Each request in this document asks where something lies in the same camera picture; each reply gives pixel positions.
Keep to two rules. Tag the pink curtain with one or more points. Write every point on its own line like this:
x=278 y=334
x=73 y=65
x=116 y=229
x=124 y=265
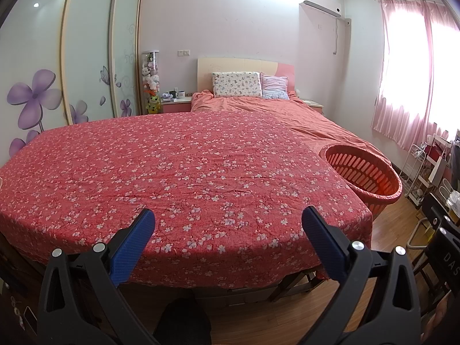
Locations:
x=399 y=115

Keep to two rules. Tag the white floral pillow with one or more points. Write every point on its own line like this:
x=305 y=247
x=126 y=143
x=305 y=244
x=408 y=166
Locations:
x=237 y=84

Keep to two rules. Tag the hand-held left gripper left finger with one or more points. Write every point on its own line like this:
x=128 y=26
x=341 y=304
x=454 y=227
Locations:
x=133 y=248

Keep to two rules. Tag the orange plastic laundry basket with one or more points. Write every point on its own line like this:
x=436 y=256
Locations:
x=381 y=203

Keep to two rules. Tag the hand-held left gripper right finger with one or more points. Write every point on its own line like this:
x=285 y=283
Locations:
x=325 y=244

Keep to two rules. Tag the pink bed duvet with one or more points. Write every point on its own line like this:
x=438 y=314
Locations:
x=287 y=111

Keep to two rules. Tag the wardrobe with purple flower doors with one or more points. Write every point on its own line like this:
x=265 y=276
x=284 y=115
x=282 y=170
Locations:
x=90 y=43

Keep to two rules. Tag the pink and white nightstand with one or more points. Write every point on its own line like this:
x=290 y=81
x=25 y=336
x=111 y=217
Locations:
x=176 y=107
x=314 y=104

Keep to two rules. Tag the clear tube of plush toys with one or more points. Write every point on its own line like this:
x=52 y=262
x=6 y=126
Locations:
x=151 y=79

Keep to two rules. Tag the person's right hand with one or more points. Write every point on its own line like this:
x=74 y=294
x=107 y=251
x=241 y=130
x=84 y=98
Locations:
x=438 y=312

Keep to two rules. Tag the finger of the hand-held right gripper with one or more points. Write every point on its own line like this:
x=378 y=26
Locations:
x=436 y=212

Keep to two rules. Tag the pink striped pillow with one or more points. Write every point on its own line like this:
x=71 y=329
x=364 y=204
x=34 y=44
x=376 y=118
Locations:
x=275 y=86

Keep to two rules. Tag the white tubular frame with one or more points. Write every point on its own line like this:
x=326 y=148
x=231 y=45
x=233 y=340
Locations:
x=417 y=235

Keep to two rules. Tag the dark wooden chair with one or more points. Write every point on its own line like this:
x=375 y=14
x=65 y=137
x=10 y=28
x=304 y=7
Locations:
x=426 y=273

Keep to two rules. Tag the beige and pink headboard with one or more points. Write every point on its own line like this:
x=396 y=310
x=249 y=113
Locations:
x=233 y=65

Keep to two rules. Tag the white flat panel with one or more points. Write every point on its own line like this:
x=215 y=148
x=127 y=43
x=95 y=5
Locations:
x=438 y=172

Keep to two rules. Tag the white air conditioner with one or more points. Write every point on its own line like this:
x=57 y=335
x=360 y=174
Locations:
x=321 y=3

